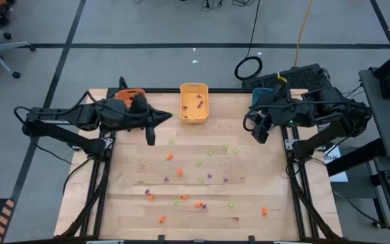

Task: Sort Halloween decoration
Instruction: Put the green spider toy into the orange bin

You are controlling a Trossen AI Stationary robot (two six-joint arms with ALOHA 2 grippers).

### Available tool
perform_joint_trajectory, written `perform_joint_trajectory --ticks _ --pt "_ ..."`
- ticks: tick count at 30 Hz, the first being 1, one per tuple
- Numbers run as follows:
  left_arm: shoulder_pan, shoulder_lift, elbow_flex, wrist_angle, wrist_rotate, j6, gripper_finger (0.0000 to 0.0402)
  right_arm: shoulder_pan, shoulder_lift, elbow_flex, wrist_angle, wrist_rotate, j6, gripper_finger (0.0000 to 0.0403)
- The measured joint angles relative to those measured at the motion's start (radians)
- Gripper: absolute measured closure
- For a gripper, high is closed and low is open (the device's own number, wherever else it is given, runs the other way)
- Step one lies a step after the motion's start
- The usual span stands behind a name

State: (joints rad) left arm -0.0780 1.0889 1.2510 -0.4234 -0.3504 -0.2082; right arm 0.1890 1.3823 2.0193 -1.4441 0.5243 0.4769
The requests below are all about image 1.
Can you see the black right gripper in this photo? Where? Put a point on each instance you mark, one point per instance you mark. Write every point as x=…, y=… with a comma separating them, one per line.
x=283, y=113

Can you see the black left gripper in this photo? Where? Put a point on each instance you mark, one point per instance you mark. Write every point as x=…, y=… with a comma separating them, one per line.
x=130, y=115

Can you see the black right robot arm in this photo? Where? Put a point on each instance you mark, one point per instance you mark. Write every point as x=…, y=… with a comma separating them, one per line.
x=337, y=128

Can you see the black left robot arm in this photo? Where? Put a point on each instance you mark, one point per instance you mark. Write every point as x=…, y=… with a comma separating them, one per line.
x=73, y=113

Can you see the teal plastic bin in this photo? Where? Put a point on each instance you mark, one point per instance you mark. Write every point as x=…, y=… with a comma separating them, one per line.
x=261, y=95

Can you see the yellow plastic bin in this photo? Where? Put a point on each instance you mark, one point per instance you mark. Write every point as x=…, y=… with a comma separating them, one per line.
x=194, y=113

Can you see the orange plastic bin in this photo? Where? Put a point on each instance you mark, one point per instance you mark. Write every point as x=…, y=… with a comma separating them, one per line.
x=125, y=94

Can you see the small orange pumpkin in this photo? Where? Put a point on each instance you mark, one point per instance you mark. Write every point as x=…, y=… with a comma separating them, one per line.
x=184, y=197
x=170, y=157
x=264, y=211
x=162, y=219
x=150, y=197
x=198, y=204
x=180, y=172

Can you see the black computer case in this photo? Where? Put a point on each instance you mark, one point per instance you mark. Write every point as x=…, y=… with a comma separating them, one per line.
x=303, y=72

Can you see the black desk beam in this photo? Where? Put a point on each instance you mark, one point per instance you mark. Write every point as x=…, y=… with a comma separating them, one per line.
x=354, y=157

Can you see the white paper sheet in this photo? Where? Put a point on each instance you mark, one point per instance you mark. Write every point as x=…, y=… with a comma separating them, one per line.
x=339, y=176

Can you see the black camera bracket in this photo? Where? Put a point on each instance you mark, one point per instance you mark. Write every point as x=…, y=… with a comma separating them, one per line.
x=123, y=83

